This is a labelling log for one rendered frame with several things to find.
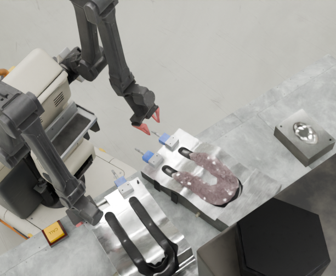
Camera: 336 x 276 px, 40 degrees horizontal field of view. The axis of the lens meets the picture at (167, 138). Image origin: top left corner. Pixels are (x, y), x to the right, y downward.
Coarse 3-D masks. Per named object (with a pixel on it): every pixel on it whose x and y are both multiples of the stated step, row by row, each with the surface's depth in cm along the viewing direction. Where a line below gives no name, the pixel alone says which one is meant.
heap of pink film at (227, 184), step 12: (192, 156) 190; (204, 156) 186; (204, 168) 184; (216, 168) 183; (228, 168) 184; (180, 180) 182; (192, 180) 178; (228, 180) 180; (204, 192) 178; (216, 192) 179; (228, 192) 178; (216, 204) 178
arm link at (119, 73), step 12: (96, 12) 136; (108, 12) 140; (96, 24) 139; (108, 24) 143; (108, 36) 147; (108, 48) 152; (120, 48) 154; (108, 60) 159; (120, 60) 157; (120, 72) 161; (120, 84) 165
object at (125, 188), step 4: (112, 172) 187; (116, 176) 186; (116, 180) 184; (120, 180) 184; (124, 180) 183; (116, 184) 183; (120, 184) 183; (124, 184) 181; (128, 184) 181; (120, 188) 180; (124, 188) 180; (128, 188) 180; (132, 188) 180; (120, 192) 181; (124, 192) 179; (128, 192) 181; (124, 196) 181
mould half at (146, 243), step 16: (112, 192) 183; (144, 192) 182; (112, 208) 179; (128, 208) 179; (160, 208) 178; (128, 224) 175; (160, 224) 174; (112, 240) 173; (144, 240) 170; (176, 240) 165; (112, 256) 169; (128, 256) 166; (144, 256) 164; (160, 256) 163; (192, 256) 169; (128, 272) 161; (176, 272) 167; (192, 272) 166
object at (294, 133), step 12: (288, 120) 196; (300, 120) 196; (312, 120) 195; (276, 132) 197; (288, 132) 193; (300, 132) 196; (312, 132) 194; (324, 132) 192; (288, 144) 194; (300, 144) 190; (312, 144) 191; (324, 144) 189; (300, 156) 190; (312, 156) 186
